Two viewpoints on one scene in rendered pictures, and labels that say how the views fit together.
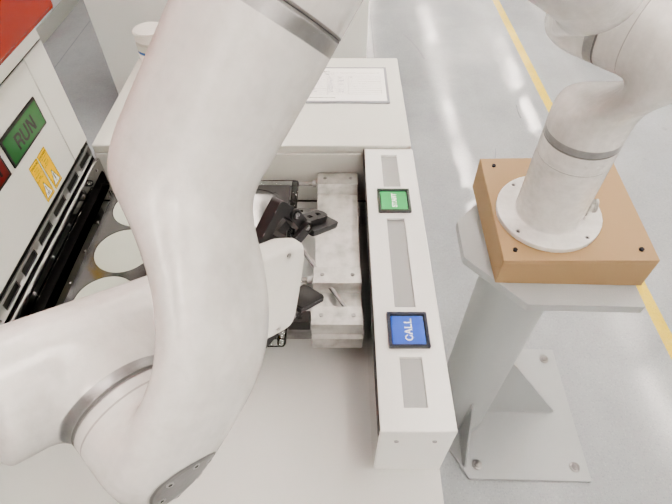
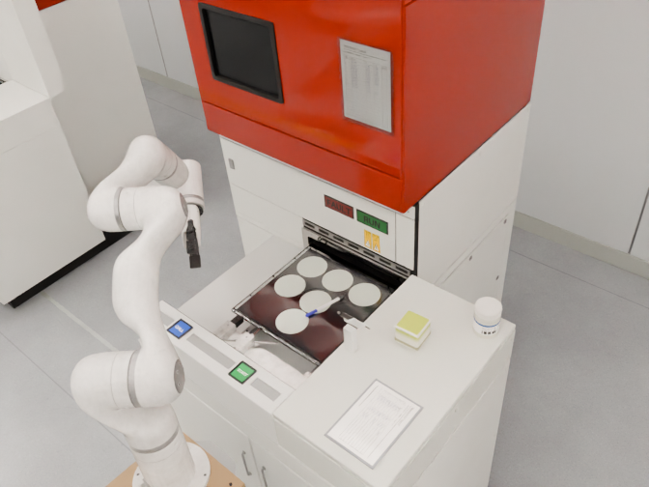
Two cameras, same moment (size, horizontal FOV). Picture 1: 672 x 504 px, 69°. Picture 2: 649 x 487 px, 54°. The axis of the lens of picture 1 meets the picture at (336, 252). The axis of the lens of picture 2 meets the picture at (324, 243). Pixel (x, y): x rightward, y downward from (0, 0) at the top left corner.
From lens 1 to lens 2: 1.89 m
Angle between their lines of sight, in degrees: 81
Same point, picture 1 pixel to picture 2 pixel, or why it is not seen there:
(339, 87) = (370, 416)
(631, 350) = not seen: outside the picture
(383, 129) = (300, 410)
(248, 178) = not seen: hidden behind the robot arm
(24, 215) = (350, 231)
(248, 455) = (217, 300)
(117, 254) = (336, 277)
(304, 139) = (330, 363)
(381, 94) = (338, 436)
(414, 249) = (208, 359)
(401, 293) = (196, 340)
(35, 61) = (402, 220)
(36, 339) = not seen: hidden behind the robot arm
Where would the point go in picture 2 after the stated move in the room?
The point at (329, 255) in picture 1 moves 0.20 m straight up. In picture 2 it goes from (261, 356) to (250, 308)
